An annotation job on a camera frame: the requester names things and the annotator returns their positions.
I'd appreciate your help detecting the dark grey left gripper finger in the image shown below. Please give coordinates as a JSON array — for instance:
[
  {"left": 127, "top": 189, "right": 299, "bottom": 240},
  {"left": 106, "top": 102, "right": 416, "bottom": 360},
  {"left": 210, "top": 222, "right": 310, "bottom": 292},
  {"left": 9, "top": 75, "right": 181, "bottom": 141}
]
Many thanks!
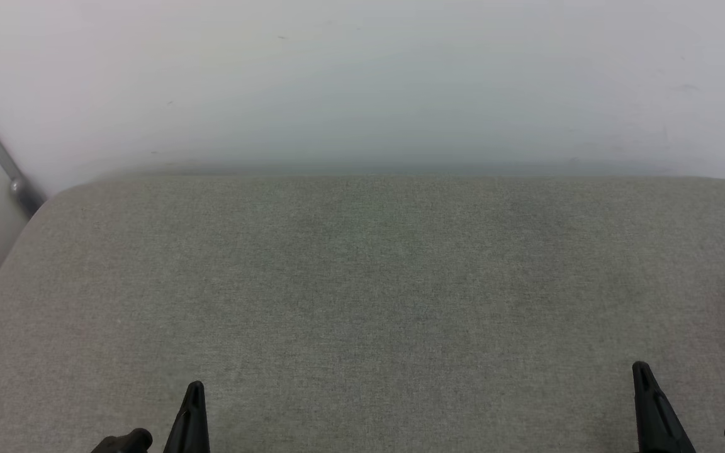
[
  {"left": 162, "top": 381, "right": 211, "bottom": 453},
  {"left": 90, "top": 428, "right": 154, "bottom": 453}
]

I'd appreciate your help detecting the grey fabric sofa cushion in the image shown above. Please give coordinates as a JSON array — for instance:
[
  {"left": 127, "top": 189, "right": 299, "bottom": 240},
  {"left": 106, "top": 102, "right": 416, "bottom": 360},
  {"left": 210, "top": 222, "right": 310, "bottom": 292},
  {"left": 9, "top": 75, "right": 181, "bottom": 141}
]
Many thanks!
[{"left": 0, "top": 175, "right": 725, "bottom": 453}]

